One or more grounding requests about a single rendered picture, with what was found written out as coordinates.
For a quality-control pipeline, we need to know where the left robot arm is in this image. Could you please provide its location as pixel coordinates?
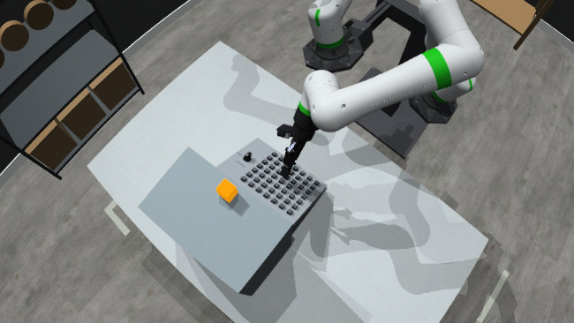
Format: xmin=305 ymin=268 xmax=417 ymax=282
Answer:
xmin=293 ymin=0 xmax=485 ymax=132

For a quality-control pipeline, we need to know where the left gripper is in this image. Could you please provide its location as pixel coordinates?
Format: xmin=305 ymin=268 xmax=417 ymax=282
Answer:
xmin=280 ymin=122 xmax=315 ymax=179

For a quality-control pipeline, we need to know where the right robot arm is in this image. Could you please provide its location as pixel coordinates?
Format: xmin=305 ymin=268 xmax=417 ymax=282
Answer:
xmin=307 ymin=0 xmax=355 ymax=61

